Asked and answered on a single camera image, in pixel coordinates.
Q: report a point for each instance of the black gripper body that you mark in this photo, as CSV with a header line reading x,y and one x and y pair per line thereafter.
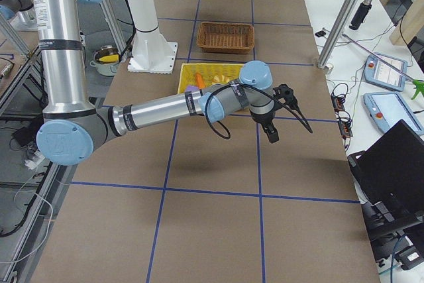
x,y
264,121

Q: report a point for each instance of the toy croissant bread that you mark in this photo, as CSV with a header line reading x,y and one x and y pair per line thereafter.
x,y
220,79

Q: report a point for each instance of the yellow plastic basket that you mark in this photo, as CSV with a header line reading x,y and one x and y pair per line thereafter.
x,y
208,71

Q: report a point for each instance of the small black adapter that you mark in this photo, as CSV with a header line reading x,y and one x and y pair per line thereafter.
x,y
320,33

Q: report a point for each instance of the brown wicker basket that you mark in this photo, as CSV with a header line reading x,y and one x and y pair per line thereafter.
x,y
225,38

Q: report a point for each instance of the orange toy carrot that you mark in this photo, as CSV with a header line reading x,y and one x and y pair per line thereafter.
x,y
199,81

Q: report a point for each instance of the black water bottle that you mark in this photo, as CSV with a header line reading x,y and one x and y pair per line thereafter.
x,y
360,14

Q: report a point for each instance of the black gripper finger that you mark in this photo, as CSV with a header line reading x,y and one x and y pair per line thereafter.
x,y
272,134

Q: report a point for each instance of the black laptop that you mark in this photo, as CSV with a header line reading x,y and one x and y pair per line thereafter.
x,y
391,170

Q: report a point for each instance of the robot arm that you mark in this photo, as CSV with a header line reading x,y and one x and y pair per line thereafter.
x,y
20,14
73,128

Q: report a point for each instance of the aluminium frame post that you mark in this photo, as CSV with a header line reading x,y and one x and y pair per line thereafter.
x,y
334,34

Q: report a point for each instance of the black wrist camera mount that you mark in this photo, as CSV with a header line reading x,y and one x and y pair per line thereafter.
x,y
285,96

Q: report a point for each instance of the purple block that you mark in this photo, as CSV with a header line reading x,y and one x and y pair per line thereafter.
x,y
191,88

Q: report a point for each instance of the metal pot with corn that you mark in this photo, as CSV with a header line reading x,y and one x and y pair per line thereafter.
x,y
106,60

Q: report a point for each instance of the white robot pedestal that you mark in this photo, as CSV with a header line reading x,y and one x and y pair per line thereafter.
x,y
151,52

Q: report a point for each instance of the near teach pendant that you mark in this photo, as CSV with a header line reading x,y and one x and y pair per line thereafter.
x,y
387,108

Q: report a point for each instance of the green grabber stick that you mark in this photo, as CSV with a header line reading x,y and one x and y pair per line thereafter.
x,y
418,84

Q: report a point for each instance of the teach pendant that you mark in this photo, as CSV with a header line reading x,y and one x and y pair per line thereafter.
x,y
379,74
387,108

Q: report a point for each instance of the orange black usb hub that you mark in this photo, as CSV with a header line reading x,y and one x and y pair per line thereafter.
x,y
344,119

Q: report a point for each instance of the far teach pendant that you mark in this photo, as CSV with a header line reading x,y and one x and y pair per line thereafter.
x,y
379,74

